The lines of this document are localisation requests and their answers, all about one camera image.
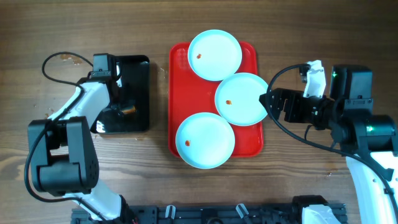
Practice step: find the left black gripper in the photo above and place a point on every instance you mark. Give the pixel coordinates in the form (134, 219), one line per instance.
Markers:
(115, 104)

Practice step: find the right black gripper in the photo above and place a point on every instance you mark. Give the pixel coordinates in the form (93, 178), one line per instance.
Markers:
(295, 99)

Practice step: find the green orange sponge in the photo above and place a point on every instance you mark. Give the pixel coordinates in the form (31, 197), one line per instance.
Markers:
(129, 110)

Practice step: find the light blue plate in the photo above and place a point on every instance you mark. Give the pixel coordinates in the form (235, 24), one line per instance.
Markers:
(237, 99)
(214, 55)
(205, 140)

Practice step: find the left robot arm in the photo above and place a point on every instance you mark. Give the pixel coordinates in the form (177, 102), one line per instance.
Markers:
(62, 164)

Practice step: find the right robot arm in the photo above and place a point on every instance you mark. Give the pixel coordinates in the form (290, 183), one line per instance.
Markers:
(367, 141)

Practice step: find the black rectangular tray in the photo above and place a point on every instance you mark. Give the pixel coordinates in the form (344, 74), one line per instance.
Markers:
(135, 84)

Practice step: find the red plastic tray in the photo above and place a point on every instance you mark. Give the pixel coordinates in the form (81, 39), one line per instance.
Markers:
(190, 94)

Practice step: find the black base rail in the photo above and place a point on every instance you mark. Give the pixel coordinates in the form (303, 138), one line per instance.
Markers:
(276, 213)

